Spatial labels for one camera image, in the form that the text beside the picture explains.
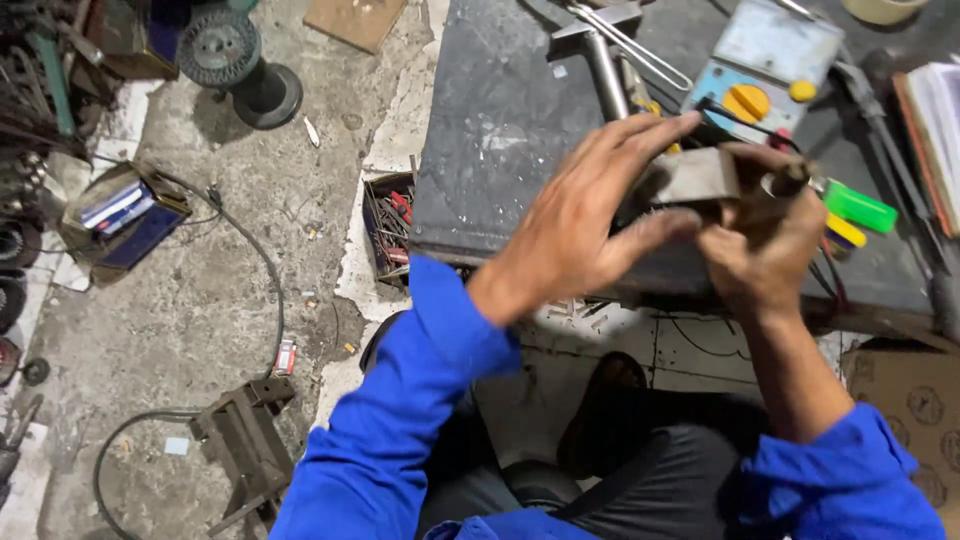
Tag person's left hand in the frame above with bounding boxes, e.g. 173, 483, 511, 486
466, 112, 705, 328

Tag person's right hand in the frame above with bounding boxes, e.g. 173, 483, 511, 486
693, 142, 831, 325

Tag brown round tool handle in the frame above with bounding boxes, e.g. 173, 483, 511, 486
761, 160, 816, 201

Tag grey metal block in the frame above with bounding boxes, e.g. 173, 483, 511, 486
654, 146, 744, 205

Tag black probe lead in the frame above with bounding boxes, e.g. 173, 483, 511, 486
693, 96, 798, 153

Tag blue multimeter with yellow dial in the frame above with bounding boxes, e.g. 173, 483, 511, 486
684, 0, 846, 145

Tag long grey metal pliers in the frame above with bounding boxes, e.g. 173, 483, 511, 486
831, 60, 954, 271

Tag grey metal hammer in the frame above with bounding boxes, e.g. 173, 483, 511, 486
549, 1, 646, 123

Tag open book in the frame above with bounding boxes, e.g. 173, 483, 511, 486
891, 63, 960, 240

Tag beige tape roll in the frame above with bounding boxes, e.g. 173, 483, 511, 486
841, 0, 931, 27

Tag person's brown shoe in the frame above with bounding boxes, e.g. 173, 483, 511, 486
557, 351, 651, 481

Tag brown printed cardboard box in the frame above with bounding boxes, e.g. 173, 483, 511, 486
840, 348, 960, 526

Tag person's dark trousers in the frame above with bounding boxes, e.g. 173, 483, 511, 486
358, 310, 774, 540

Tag box of nails and tools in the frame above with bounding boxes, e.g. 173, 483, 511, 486
361, 171, 418, 291

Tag black stool seat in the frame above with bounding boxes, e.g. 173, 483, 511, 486
498, 459, 586, 514

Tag brown cardboard piece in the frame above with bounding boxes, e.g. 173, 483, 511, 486
303, 0, 409, 56

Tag rusty metal stand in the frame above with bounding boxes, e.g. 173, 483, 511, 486
188, 375, 298, 538

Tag open carton with blue packets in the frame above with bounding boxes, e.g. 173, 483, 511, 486
58, 160, 194, 288

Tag heap of scrap metal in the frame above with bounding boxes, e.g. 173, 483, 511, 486
0, 0, 125, 160

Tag row of motor parts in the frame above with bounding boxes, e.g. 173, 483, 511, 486
0, 150, 52, 391

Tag red wires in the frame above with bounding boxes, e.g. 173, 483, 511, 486
808, 238, 855, 315

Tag bent metal wire tongs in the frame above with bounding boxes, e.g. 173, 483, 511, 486
567, 2, 693, 93

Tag black cable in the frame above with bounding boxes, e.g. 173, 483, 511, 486
93, 171, 287, 540

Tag copper wire spool on stand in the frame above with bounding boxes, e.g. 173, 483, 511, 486
177, 7, 304, 131

